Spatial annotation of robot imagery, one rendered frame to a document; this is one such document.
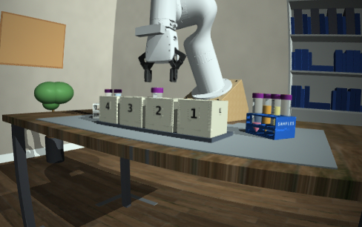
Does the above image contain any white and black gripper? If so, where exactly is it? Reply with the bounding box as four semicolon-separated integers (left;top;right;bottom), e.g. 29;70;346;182
138;29;186;82

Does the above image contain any blue tube rack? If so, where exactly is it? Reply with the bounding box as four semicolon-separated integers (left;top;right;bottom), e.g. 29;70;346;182
246;113;296;140

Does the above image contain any purple tube cap with white dot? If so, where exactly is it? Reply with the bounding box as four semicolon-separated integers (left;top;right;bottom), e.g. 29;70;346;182
151;88;163;99

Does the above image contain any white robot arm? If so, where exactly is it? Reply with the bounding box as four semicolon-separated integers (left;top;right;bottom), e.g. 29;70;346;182
135;0;232;99

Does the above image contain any white tube rack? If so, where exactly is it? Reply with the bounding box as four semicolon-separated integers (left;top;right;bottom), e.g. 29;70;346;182
93;103;99;119

